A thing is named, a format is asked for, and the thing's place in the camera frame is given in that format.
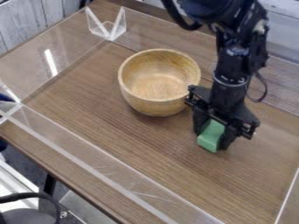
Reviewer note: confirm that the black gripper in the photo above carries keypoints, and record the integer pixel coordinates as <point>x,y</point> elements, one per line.
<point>221,103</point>

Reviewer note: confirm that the green rectangular block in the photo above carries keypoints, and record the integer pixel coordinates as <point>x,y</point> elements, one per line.
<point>208,139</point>

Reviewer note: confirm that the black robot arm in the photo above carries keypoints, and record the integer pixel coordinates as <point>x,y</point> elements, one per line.
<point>239,24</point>

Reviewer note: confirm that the brown wooden bowl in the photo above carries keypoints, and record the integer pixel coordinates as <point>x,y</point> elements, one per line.
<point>153,78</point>

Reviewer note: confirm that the black table leg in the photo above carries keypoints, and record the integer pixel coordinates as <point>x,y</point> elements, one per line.
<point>49,184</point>

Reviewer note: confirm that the clear acrylic tray wall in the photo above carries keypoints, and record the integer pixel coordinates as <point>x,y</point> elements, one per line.
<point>116,144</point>

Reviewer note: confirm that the clear acrylic corner bracket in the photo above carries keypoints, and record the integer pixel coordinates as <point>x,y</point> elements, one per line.
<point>107,30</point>

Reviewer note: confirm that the metal base plate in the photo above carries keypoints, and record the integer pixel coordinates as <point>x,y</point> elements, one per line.
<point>79,212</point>

